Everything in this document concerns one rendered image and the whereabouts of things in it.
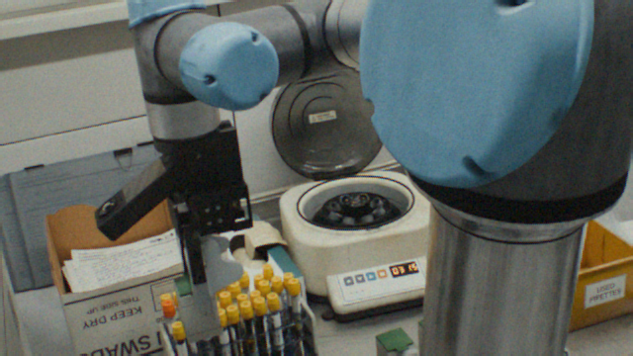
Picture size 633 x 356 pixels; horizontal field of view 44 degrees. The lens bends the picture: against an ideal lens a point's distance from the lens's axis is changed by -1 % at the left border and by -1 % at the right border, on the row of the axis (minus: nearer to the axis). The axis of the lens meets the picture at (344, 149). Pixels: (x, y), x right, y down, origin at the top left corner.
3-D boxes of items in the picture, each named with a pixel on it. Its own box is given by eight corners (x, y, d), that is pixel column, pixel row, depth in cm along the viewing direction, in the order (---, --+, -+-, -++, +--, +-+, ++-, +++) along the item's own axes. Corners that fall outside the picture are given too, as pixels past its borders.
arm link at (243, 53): (312, 11, 69) (252, -4, 77) (196, 38, 63) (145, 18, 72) (319, 95, 72) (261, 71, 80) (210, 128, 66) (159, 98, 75)
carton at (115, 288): (79, 386, 110) (55, 297, 104) (60, 289, 135) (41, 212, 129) (244, 334, 119) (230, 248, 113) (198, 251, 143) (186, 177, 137)
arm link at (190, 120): (148, 110, 76) (137, 87, 83) (156, 152, 78) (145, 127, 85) (223, 95, 79) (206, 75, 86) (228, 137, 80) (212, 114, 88)
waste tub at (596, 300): (565, 335, 113) (568, 277, 109) (516, 289, 125) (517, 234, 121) (641, 311, 117) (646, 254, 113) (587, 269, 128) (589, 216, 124)
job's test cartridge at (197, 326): (214, 313, 94) (206, 269, 92) (223, 334, 90) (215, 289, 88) (181, 322, 93) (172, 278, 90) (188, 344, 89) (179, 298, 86)
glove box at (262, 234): (244, 332, 119) (236, 280, 116) (205, 262, 140) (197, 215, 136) (318, 310, 124) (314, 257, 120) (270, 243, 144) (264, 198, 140)
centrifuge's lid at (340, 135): (263, 69, 134) (257, 62, 141) (282, 205, 141) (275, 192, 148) (383, 51, 138) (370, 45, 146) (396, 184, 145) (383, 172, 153)
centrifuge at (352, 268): (314, 330, 118) (307, 262, 114) (279, 240, 145) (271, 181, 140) (461, 299, 123) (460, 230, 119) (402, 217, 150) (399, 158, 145)
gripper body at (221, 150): (255, 234, 85) (240, 133, 81) (177, 253, 83) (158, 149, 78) (237, 206, 92) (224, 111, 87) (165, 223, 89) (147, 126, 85)
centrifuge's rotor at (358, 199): (324, 266, 125) (320, 227, 122) (305, 223, 139) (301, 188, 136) (415, 248, 128) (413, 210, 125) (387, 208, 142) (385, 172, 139)
